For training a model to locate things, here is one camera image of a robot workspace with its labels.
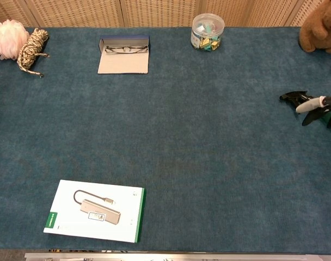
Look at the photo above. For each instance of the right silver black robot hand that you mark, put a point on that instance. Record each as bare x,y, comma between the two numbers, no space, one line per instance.
309,104

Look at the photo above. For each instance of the green spray bottle black trigger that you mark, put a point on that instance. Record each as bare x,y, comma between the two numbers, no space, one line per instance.
293,96

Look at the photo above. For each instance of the brown plush toy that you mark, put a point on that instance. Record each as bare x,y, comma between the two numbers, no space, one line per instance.
320,30

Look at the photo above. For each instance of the clear jar of binder clips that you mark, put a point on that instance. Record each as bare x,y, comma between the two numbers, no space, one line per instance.
207,32

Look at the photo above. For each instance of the blue felt table cover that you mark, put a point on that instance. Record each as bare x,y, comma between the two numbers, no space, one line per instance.
165,152

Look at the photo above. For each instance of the thin-framed eyeglasses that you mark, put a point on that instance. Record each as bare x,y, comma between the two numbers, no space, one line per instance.
126,49

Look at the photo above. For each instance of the open blue glasses case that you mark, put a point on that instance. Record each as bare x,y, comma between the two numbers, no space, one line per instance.
122,63

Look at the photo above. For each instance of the white USB hub box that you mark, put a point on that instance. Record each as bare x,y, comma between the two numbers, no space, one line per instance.
100,212

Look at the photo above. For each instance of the beige woven folding screen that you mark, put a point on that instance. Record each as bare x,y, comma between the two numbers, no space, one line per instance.
86,13

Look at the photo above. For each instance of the pink bath loofah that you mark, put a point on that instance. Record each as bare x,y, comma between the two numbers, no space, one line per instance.
5,38

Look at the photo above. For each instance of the aluminium profile rail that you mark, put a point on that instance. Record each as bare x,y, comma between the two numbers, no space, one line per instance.
165,257

